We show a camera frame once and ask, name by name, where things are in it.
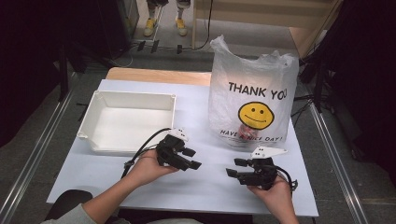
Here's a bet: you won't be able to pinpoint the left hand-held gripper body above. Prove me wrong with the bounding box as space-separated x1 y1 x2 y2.
156 127 190 170

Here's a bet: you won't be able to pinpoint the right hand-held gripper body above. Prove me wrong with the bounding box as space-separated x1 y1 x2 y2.
237 145 289 191

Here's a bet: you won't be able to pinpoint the white plastic bag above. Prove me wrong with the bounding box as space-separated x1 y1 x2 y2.
207 35 300 152

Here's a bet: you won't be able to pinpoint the person's right hand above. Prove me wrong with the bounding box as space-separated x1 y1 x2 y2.
247 175 295 215

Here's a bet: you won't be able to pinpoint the person's left hand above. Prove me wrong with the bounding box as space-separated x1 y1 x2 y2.
129 149 180 188

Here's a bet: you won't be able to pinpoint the white plastic tray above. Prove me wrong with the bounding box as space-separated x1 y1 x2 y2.
77 90 177 157

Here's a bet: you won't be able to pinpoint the black metal stand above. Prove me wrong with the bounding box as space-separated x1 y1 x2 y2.
58 46 70 103
313 60 327 114

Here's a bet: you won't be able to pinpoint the black chair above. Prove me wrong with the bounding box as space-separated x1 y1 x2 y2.
44 189 94 222

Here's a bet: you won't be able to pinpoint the grey cabinet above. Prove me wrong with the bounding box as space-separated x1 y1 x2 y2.
117 0 140 41

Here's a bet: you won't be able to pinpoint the black curtain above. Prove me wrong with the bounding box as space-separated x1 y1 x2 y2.
0 0 125 148
320 0 396 178

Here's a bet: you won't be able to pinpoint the light wooden shelf unit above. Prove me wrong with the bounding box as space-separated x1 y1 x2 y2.
191 0 344 59

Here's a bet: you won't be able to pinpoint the left hand-held gripper cable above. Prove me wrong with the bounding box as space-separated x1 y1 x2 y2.
120 127 173 180

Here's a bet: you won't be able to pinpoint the hand-held gripper cable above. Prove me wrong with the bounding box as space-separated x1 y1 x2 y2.
275 165 299 193
120 127 173 180

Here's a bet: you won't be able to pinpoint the right hand-held gripper cable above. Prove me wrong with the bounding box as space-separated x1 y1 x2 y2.
275 165 299 193

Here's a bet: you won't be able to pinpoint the aluminium floor rail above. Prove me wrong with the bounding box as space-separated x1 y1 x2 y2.
306 101 371 224
0 90 75 224

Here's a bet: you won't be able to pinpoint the black floor cables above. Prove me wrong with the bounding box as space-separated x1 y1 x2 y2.
290 92 316 119

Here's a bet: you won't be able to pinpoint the white floor cable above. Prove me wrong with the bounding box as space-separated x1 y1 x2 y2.
107 46 135 68

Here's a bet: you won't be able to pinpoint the hanging black cable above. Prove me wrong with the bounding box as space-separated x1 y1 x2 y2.
195 0 215 51

